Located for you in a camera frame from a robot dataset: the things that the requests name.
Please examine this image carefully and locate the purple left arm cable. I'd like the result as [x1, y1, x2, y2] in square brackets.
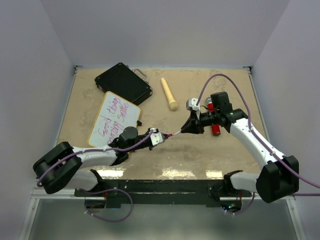
[36, 129, 154, 222]

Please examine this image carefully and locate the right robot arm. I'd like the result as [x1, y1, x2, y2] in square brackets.
[180, 91, 299, 203]

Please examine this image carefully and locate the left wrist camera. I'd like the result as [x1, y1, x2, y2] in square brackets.
[148, 127, 162, 147]

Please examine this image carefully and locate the black hard case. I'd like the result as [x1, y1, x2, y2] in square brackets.
[94, 62, 153, 106]

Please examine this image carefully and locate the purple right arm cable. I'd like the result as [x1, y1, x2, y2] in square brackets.
[196, 73, 320, 216]

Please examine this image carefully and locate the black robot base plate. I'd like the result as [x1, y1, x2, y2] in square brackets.
[74, 179, 252, 208]

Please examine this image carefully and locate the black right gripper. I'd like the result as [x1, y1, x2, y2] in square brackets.
[181, 109, 220, 134]

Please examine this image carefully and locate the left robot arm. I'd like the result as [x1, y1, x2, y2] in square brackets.
[32, 126, 172, 196]

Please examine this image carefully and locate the red glitter toy microphone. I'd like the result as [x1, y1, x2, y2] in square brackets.
[204, 96, 222, 137]

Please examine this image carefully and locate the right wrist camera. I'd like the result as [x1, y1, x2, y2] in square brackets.
[186, 98, 201, 119]

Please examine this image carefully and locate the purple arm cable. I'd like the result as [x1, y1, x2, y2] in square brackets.
[196, 73, 320, 216]
[36, 129, 154, 222]

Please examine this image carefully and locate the yellow framed whiteboard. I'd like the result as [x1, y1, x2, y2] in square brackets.
[87, 91, 141, 147]

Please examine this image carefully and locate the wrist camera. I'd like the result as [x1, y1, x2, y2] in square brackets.
[148, 127, 162, 147]
[186, 98, 201, 119]

